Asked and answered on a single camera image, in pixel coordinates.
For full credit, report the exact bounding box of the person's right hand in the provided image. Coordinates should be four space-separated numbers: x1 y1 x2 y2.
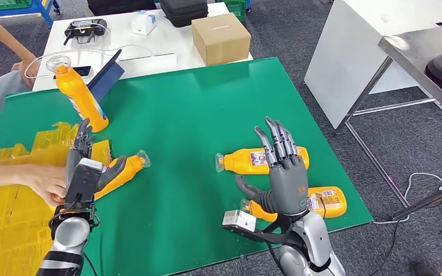
17 163 69 208

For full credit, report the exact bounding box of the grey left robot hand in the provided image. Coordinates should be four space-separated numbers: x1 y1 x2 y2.
65 118 127 191

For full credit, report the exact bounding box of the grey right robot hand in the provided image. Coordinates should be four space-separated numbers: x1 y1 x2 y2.
234 116 310 217

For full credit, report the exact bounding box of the person's left hand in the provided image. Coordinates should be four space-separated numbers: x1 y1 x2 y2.
11 57 42 90

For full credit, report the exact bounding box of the orange detergent bottle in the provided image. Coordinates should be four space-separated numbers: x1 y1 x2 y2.
240 186 348 223
51 149 151 204
215 146 310 176
46 55 110 133

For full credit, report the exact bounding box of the black smartphone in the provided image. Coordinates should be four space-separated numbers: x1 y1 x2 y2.
70 66 93 79

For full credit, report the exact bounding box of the blue cart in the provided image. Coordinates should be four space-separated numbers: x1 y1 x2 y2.
0 0 62 28

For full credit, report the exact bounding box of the yellow tape patch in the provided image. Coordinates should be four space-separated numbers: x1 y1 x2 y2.
0 121 114 276

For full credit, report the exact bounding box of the green plastic crate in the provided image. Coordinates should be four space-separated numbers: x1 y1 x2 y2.
0 0 33 12
224 0 247 22

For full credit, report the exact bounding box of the tablet in blue case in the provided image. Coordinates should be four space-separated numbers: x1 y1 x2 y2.
87 49 125 103

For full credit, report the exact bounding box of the black equipment case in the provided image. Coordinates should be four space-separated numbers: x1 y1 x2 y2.
86 0 157 16
159 0 209 28

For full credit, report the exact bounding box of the small white box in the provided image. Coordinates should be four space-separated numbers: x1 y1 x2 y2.
130 10 158 36

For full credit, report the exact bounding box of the white table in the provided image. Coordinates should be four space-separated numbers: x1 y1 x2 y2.
32 2 254 92

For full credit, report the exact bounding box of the black pole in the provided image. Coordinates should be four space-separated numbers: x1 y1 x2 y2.
391 178 442 222

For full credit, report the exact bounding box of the white cabinet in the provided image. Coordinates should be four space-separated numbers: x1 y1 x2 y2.
304 0 442 131

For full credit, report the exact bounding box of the black shoe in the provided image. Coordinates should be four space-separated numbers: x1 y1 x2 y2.
409 260 437 276

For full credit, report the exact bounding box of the brown cardboard box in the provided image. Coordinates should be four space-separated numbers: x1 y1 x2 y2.
191 12 252 66

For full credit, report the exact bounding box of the steel table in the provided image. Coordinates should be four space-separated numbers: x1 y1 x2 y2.
335 21 442 208

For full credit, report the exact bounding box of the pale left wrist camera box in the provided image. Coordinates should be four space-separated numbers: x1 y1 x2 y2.
77 158 104 172

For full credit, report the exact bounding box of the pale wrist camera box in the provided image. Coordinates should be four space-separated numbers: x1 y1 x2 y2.
222 209 258 233
77 158 104 172

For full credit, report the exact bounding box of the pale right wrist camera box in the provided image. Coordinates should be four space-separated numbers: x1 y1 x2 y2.
222 209 258 233

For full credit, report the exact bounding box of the white table cable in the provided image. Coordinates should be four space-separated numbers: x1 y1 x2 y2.
23 22 155 80

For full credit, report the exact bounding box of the white floor cable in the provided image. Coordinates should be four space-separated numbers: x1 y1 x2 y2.
371 172 442 224

